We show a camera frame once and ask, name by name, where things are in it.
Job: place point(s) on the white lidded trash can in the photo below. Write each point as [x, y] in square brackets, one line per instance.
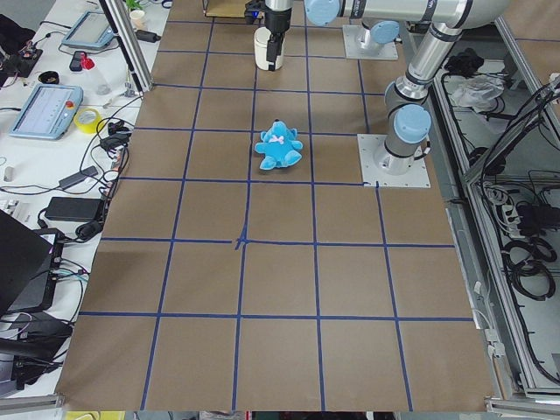
[261, 38]

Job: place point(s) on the yellow tape roll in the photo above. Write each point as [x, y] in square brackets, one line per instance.
[87, 120]

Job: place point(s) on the black power adapter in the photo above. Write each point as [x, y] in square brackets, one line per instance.
[73, 209]

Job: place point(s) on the blue teach pendant near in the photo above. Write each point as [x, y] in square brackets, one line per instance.
[48, 112]

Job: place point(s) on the blue teddy bear plush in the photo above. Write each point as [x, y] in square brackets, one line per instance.
[280, 147]

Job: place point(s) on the white paper cup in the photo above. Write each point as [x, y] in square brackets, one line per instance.
[138, 19]

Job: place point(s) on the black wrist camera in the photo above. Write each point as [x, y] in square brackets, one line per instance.
[253, 9]

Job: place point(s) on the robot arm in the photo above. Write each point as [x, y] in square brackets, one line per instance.
[408, 121]
[322, 13]

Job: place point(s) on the aluminium frame post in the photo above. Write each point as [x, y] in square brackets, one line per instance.
[119, 20]

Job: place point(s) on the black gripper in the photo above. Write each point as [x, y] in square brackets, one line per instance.
[276, 21]

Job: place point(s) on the blue teach pendant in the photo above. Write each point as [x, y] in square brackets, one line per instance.
[48, 112]
[91, 31]

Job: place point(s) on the black laptop computer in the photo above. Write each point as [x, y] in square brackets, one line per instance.
[28, 261]

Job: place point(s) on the blue teach pendant far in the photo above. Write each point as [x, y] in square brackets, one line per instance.
[91, 31]

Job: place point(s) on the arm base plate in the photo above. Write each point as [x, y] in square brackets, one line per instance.
[375, 43]
[381, 169]

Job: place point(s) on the red and black tool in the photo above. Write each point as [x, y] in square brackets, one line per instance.
[81, 61]

